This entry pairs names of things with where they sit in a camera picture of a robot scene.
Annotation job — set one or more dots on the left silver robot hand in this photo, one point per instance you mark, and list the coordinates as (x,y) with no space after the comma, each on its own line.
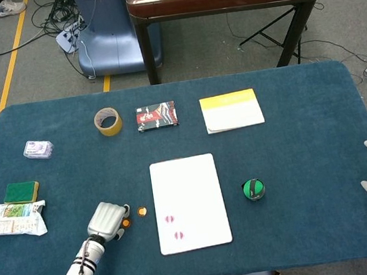
(106,220)

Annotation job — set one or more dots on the person in black clothes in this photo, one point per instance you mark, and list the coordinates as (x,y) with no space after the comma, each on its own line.
(8,6)

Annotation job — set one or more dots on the white green snack bag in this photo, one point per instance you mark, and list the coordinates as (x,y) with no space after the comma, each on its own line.
(14,221)

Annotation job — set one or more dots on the black red small box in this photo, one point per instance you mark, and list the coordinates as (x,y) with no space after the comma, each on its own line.
(156,115)

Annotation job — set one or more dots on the yellow white notebook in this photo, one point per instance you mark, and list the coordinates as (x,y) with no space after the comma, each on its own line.
(231,113)

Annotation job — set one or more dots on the green yellow sponge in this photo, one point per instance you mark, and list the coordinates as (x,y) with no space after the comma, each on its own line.
(20,192)

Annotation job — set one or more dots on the clear plastic packet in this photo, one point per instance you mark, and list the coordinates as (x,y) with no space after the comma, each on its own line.
(37,149)

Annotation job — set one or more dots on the white magnetic board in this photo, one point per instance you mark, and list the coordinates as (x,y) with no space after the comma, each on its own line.
(191,191)

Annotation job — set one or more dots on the yellow tape roll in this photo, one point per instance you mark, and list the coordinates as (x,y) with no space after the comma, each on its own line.
(110,129)

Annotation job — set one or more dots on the blue felt table cloth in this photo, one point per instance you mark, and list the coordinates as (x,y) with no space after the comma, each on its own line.
(302,230)

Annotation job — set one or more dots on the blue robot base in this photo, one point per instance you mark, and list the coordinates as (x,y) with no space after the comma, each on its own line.
(109,45)

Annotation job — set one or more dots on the pink disc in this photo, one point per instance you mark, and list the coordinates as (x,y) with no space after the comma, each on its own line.
(169,219)
(179,235)

